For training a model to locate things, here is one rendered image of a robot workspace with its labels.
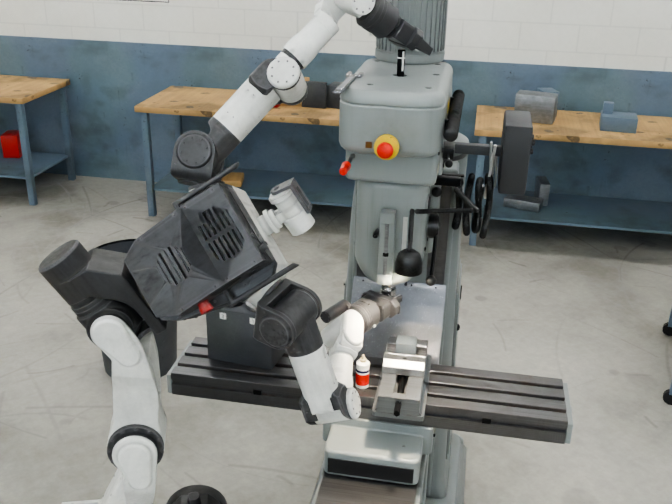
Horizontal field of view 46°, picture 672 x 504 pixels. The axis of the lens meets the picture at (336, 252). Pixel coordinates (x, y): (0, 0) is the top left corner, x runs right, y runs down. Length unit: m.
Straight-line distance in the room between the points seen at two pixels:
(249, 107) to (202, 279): 0.44
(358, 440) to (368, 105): 1.01
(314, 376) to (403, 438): 0.60
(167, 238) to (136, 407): 0.50
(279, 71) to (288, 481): 2.13
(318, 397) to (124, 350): 0.47
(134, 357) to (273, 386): 0.61
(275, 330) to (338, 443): 0.67
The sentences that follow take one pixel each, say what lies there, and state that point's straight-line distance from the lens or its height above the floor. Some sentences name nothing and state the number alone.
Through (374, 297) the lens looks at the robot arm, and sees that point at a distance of 2.30.
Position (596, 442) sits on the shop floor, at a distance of 4.04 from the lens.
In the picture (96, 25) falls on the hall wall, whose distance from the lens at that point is 7.11.
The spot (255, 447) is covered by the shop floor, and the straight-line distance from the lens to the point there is 3.78.
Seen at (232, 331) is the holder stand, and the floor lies 1.07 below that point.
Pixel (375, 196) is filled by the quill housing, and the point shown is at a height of 1.58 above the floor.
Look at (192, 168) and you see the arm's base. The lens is 1.87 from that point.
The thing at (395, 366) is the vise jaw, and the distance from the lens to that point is 2.37.
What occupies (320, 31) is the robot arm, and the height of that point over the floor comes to 2.02.
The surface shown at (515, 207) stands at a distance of 6.09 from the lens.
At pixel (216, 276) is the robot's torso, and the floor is 1.56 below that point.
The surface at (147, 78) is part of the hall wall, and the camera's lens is 6.99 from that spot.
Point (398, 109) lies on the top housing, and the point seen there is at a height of 1.85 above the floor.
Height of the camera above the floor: 2.30
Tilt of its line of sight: 24 degrees down
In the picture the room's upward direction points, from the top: 1 degrees clockwise
